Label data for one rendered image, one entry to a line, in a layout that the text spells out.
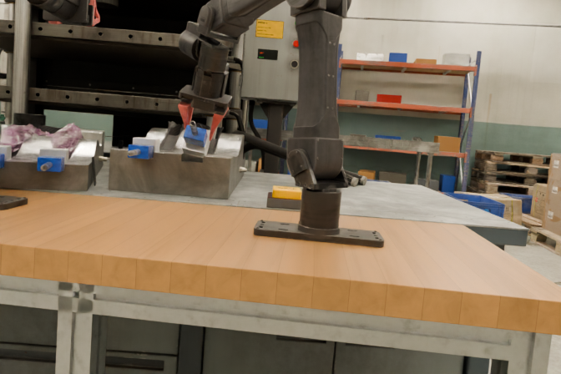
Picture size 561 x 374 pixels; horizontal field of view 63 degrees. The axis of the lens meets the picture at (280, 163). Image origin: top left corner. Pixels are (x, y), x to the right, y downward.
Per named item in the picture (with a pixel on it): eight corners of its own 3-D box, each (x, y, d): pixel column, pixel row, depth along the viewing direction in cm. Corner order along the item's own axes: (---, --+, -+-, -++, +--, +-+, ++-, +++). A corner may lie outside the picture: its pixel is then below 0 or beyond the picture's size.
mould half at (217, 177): (228, 199, 99) (232, 137, 98) (108, 189, 99) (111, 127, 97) (244, 174, 149) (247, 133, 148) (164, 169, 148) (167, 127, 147)
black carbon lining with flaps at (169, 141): (206, 163, 104) (209, 122, 104) (136, 157, 104) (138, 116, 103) (224, 154, 139) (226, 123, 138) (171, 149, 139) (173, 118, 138)
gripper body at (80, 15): (48, -8, 104) (28, -18, 97) (92, -4, 104) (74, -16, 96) (47, 22, 105) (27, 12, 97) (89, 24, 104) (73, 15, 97)
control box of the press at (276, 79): (291, 361, 189) (323, 0, 178) (218, 356, 189) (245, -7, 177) (290, 337, 211) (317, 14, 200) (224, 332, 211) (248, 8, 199)
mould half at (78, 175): (87, 191, 95) (89, 138, 94) (-60, 186, 87) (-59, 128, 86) (103, 165, 142) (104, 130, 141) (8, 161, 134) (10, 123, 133)
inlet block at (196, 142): (201, 138, 88) (209, 113, 90) (176, 133, 88) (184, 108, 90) (205, 158, 101) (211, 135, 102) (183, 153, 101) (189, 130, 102)
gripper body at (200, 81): (185, 92, 100) (190, 59, 97) (230, 103, 100) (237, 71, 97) (177, 100, 94) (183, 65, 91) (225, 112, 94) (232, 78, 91)
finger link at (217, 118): (192, 129, 103) (199, 89, 99) (223, 137, 103) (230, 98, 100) (184, 139, 97) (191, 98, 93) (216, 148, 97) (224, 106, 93)
